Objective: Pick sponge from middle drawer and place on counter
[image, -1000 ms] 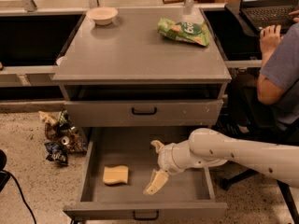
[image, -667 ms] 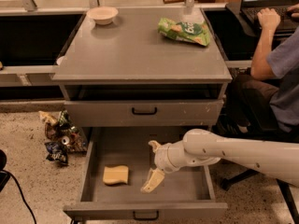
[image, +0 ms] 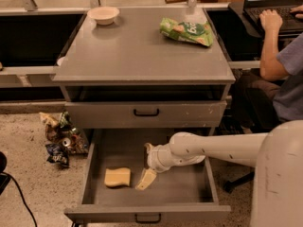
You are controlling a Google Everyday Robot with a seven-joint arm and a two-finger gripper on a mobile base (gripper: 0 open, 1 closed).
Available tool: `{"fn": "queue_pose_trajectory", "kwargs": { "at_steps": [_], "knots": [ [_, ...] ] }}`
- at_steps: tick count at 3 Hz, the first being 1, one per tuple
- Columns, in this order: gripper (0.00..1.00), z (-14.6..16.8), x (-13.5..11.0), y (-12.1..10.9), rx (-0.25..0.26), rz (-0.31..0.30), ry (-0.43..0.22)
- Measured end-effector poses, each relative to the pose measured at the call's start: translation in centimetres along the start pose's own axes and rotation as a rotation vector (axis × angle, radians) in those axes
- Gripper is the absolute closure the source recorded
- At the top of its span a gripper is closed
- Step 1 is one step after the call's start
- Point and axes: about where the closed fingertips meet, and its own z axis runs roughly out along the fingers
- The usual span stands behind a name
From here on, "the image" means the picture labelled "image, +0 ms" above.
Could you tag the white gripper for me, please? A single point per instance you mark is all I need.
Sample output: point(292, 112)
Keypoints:
point(155, 159)

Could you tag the yellow sponge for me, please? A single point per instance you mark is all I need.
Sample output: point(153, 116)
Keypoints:
point(117, 177)

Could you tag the person's left forearm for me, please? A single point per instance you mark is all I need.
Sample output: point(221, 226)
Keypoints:
point(270, 68)

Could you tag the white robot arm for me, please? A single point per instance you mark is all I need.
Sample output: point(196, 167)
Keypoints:
point(276, 156)

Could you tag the open grey middle drawer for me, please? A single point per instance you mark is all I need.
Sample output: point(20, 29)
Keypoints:
point(180, 194)

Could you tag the closed grey top drawer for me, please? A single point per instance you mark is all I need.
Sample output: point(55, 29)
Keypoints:
point(119, 115)

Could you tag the grey drawer cabinet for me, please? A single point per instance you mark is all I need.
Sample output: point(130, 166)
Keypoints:
point(131, 61)

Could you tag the person's left hand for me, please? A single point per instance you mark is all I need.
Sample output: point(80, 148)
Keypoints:
point(270, 20)

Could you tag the person's right hand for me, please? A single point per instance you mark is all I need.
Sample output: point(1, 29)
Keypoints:
point(297, 12)

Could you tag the soda can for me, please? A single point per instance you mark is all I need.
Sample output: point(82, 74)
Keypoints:
point(66, 142)

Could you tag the pile of crumpled snack bags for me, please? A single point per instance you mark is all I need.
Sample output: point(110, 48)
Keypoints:
point(58, 128)

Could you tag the blue crumpled snack bag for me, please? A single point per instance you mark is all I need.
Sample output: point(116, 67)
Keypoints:
point(57, 154)

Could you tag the seated person in blue shirt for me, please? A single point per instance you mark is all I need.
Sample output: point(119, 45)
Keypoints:
point(285, 94)

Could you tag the green snack bag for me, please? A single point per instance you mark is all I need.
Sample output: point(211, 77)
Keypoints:
point(188, 32)

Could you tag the black device at left edge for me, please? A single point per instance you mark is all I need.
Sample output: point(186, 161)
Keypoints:
point(4, 178)

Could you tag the white bowl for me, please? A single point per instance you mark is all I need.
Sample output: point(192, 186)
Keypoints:
point(103, 15)

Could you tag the black laptop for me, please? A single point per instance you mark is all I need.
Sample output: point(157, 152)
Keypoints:
point(253, 8)

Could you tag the black top drawer handle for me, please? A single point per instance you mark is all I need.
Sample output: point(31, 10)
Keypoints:
point(149, 114)

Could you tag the black drawer handle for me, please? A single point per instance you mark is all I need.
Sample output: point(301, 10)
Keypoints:
point(147, 218)
point(149, 114)

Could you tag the black middle drawer handle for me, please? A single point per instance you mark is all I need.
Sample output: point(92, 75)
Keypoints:
point(147, 218)

